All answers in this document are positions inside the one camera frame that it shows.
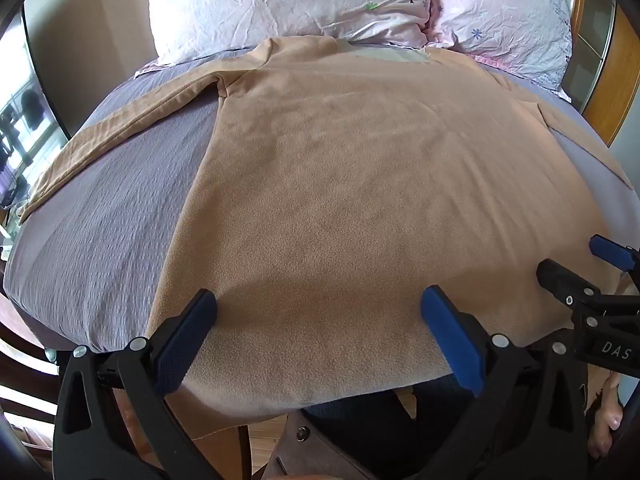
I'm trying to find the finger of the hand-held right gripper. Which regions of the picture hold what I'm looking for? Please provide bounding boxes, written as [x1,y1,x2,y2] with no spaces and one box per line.
[588,234,640,274]
[536,258,602,311]

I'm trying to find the person's right hand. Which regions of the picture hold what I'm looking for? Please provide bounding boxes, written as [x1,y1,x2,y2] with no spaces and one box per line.
[587,374,627,461]

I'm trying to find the pink floral pillow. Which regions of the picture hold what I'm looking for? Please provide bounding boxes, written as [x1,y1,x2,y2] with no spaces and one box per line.
[429,0,574,103]

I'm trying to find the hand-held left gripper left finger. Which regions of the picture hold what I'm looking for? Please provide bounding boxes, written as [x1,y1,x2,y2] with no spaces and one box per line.
[52,288,227,480]

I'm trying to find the window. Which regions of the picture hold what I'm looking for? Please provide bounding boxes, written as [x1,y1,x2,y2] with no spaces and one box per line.
[0,12,72,261]

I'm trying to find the white floral pillow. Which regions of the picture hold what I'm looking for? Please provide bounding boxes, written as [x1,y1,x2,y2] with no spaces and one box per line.
[148,0,435,67]

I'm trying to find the person's grey jacket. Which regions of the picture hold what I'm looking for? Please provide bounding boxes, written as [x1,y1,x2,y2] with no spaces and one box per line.
[257,408,401,480]

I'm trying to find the dark wooden bed frame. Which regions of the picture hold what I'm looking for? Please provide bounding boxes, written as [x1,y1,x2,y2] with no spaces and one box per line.
[0,296,68,463]

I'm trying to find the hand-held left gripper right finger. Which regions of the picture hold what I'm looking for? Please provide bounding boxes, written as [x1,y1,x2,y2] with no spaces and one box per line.
[420,285,589,480]

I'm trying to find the beige long-sleeved shirt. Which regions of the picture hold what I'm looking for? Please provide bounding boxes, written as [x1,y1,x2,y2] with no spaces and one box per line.
[20,36,640,443]

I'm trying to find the wooden cabinet with glass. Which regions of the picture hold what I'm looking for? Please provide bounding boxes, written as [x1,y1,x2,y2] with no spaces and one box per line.
[569,0,640,147]

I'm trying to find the purple bed sheet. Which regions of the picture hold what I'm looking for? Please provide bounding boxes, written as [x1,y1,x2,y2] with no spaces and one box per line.
[2,45,640,356]

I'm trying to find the person's dark pants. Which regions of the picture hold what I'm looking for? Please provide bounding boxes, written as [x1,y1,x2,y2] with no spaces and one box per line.
[300,374,485,480]

